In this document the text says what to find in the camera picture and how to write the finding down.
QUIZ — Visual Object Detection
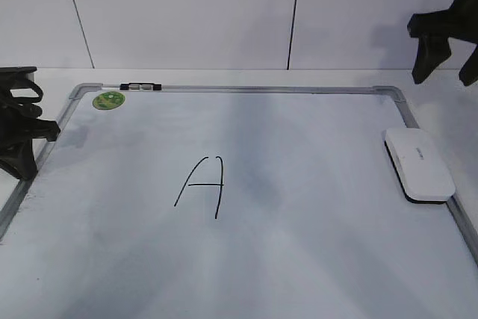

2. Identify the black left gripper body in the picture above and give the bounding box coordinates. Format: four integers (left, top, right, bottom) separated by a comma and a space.
0, 66, 61, 161

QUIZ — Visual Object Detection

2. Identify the white board eraser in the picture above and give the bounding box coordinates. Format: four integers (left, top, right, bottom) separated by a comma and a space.
385, 128, 456, 204

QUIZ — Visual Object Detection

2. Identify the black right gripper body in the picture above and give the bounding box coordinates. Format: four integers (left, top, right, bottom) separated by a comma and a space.
407, 0, 477, 43

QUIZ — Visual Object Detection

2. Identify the white board with aluminium frame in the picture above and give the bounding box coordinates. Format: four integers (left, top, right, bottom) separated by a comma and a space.
1, 84, 477, 318

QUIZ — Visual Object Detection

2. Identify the round green magnet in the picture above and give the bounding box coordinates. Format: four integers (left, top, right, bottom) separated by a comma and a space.
93, 91, 125, 111

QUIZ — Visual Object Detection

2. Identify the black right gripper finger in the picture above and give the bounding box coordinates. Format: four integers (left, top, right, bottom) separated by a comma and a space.
412, 34, 452, 84
459, 46, 478, 87

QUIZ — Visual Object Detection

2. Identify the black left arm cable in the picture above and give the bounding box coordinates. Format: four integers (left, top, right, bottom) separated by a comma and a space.
7, 80, 45, 120

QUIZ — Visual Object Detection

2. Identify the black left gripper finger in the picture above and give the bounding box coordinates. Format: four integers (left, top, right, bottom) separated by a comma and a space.
1, 140, 37, 180

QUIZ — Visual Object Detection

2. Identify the black and clear hanging clip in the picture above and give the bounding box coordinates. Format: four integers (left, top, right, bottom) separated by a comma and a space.
119, 82, 162, 91

